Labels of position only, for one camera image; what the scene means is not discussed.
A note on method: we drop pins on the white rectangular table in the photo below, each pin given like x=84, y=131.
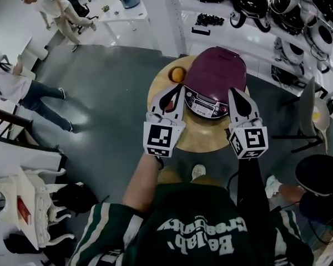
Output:
x=127, y=15

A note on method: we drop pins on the white ornate dresser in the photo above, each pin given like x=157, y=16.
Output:
x=40, y=209

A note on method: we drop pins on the pale frying pan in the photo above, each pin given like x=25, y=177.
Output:
x=320, y=112

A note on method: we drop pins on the red book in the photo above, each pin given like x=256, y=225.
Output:
x=24, y=210

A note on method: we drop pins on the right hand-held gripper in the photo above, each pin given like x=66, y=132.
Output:
x=254, y=140

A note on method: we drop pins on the small potted plant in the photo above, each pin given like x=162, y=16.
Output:
x=105, y=9

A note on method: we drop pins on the black tray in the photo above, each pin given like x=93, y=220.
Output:
x=201, y=31

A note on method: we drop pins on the purple rice cooker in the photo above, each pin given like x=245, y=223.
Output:
x=213, y=71

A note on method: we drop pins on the person's right forearm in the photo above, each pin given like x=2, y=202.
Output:
x=251, y=187

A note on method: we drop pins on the grey chair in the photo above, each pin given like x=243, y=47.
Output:
x=306, y=112

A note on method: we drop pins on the round wooden side table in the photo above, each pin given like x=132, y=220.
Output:
x=202, y=137

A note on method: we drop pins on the person's khaki shorts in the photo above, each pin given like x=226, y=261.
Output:
x=211, y=182

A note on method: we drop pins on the black backpack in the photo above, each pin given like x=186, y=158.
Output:
x=72, y=198

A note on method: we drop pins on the person's green printed shirt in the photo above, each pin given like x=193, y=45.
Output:
x=191, y=231

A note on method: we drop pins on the rack of black and white helmets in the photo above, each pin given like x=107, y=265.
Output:
x=252, y=1

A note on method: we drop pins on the black bag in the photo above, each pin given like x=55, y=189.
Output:
x=19, y=244

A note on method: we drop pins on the person's white shoe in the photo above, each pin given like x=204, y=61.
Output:
x=198, y=172

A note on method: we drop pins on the black equipment box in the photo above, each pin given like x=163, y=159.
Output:
x=287, y=76

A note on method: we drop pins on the pile of small black parts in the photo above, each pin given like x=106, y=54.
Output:
x=209, y=19

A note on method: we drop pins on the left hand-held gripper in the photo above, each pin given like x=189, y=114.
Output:
x=158, y=137

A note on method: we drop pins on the white metal shelf rack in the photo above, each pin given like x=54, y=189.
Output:
x=238, y=35

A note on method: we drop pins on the person's left forearm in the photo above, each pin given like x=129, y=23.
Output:
x=140, y=181

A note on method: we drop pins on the black office chair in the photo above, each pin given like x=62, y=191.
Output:
x=83, y=8

